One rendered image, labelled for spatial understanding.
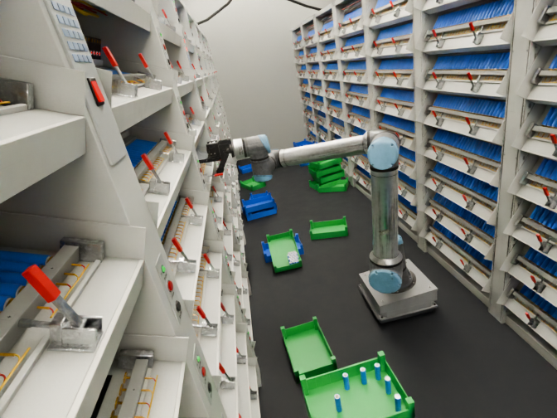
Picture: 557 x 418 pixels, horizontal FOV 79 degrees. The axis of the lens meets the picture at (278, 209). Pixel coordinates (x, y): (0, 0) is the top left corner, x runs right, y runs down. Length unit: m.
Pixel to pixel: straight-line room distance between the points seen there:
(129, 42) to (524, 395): 1.89
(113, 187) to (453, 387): 1.56
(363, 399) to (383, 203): 0.74
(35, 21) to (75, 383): 0.36
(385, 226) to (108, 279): 1.24
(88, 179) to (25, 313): 0.17
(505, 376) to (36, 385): 1.70
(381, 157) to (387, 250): 0.44
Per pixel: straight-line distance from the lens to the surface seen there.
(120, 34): 1.18
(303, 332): 1.95
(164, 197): 0.74
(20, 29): 0.49
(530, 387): 1.82
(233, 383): 1.08
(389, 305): 1.85
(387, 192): 1.46
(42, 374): 0.38
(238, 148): 1.55
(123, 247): 0.51
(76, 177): 0.49
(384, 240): 1.57
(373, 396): 1.29
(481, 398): 1.74
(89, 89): 0.50
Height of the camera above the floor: 1.36
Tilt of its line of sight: 24 degrees down
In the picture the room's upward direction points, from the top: 12 degrees counter-clockwise
